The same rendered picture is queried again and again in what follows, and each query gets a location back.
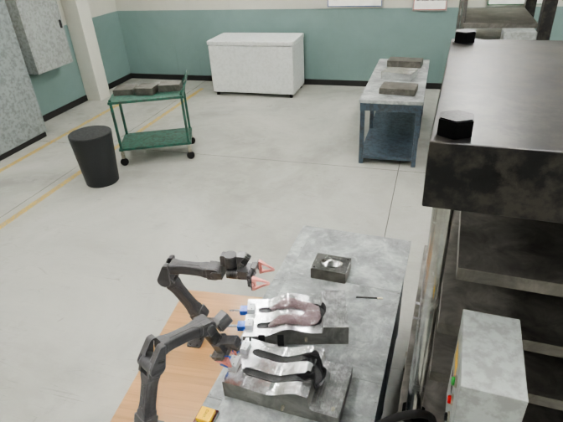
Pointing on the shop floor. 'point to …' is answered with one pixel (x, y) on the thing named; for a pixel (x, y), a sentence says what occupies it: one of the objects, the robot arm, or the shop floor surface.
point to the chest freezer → (257, 62)
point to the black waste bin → (95, 155)
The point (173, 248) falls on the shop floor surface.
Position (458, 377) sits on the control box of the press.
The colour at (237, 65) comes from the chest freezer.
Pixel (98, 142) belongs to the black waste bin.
